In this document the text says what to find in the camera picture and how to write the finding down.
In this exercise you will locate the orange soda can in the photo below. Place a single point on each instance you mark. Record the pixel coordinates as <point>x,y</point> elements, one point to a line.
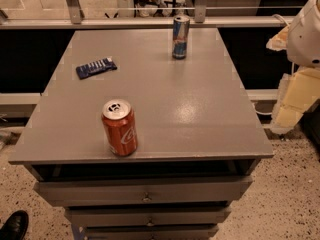
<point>118,119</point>

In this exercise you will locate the grey drawer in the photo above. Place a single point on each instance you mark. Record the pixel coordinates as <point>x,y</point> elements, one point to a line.
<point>143,191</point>
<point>173,232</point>
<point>151,216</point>

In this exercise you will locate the blue snack packet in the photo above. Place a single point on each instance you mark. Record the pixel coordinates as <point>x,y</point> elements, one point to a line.
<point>95,67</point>

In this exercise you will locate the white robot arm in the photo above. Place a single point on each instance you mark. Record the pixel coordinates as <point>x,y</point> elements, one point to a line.
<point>301,39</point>

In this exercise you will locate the grey drawer cabinet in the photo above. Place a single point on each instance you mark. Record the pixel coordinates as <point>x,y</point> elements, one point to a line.
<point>192,116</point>

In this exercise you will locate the bottom grey drawer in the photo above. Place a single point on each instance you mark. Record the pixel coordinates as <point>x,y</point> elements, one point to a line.
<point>173,232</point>

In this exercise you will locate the middle grey drawer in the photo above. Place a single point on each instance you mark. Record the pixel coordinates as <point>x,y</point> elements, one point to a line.
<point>151,216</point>

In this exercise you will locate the red bull can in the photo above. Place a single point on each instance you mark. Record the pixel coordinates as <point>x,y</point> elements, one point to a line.
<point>181,25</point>

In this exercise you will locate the foam gripper body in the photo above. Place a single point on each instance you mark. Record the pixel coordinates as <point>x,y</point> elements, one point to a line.
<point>305,39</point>

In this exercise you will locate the top grey drawer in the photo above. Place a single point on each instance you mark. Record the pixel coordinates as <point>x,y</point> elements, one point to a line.
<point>143,191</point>

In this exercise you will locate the black shoe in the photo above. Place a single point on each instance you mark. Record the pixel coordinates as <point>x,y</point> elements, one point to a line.
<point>15,228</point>

